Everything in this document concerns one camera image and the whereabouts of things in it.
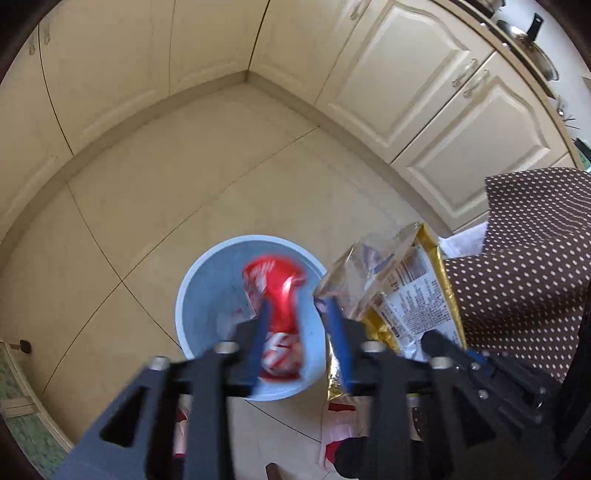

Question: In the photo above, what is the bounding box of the blue plastic bin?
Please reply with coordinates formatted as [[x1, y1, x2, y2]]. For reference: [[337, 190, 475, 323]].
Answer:
[[175, 235, 331, 402]]

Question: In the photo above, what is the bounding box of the red snack wrapper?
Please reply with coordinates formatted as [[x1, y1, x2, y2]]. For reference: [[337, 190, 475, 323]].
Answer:
[[242, 255, 308, 381]]

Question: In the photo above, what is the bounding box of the dark cloth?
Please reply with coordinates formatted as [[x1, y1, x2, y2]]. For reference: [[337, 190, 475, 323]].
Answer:
[[333, 438, 371, 480]]

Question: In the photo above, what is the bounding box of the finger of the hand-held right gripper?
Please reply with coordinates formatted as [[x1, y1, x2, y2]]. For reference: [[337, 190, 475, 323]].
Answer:
[[464, 350, 548, 425], [421, 331, 483, 372]]

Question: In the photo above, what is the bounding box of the brown polka dot tablecloth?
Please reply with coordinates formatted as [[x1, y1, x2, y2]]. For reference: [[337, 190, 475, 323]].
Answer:
[[411, 167, 591, 444]]

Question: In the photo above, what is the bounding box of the steel wok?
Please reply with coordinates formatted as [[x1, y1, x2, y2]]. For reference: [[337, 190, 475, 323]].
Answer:
[[501, 13, 560, 83]]

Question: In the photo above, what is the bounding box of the cream side base cabinet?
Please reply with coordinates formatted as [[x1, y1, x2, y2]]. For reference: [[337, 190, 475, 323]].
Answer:
[[0, 0, 259, 241]]

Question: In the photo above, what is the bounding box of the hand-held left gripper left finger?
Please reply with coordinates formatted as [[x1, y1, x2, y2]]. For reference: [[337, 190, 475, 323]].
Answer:
[[55, 299, 273, 480]]

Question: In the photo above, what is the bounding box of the cream panelled base cabinet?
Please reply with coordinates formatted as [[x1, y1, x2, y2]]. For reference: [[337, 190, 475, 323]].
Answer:
[[249, 0, 578, 232]]

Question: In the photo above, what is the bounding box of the clear plastic wrapper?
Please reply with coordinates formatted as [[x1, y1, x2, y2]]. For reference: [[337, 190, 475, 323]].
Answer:
[[314, 226, 419, 320]]

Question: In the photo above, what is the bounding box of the white cloth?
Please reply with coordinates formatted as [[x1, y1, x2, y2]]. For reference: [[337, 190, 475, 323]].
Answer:
[[438, 224, 489, 259]]

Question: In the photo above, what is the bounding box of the metal cabinet handle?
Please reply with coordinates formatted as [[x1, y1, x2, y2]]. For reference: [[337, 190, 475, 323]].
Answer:
[[463, 69, 491, 99], [451, 58, 479, 89]]

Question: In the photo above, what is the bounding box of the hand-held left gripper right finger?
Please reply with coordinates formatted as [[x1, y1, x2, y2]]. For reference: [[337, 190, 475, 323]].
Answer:
[[323, 298, 541, 480]]

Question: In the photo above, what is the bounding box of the gold snack bag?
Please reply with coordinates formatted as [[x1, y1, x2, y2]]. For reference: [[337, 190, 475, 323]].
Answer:
[[323, 223, 467, 407]]

